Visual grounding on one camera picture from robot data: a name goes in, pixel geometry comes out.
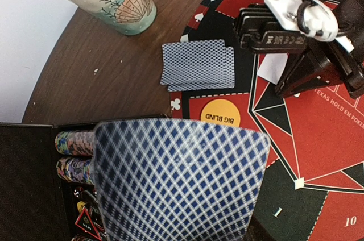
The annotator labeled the orange big blind button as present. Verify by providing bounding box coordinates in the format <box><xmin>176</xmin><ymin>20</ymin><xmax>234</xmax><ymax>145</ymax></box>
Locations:
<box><xmin>200</xmin><ymin>99</ymin><xmax>241</xmax><ymax>127</ymax></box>

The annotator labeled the ace of diamonds card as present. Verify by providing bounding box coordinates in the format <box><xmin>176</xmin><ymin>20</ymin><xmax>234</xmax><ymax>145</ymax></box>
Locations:
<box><xmin>257</xmin><ymin>53</ymin><xmax>288</xmax><ymax>85</ymax></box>

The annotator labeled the round poker mat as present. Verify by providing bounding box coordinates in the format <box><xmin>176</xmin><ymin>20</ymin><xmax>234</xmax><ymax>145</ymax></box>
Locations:
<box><xmin>171</xmin><ymin>0</ymin><xmax>363</xmax><ymax>240</ymax></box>

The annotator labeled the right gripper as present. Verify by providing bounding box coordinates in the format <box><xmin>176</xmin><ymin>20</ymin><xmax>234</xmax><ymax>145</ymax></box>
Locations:
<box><xmin>234</xmin><ymin>0</ymin><xmax>363</xmax><ymax>99</ymax></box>

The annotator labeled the blue playing card deck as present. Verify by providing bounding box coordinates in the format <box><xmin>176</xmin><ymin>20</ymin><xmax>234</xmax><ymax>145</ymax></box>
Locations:
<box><xmin>92</xmin><ymin>118</ymin><xmax>271</xmax><ymax>240</ymax></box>

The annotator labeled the black poker chip case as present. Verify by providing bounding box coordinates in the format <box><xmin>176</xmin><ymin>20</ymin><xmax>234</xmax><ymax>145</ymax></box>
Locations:
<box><xmin>0</xmin><ymin>114</ymin><xmax>171</xmax><ymax>241</ymax></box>

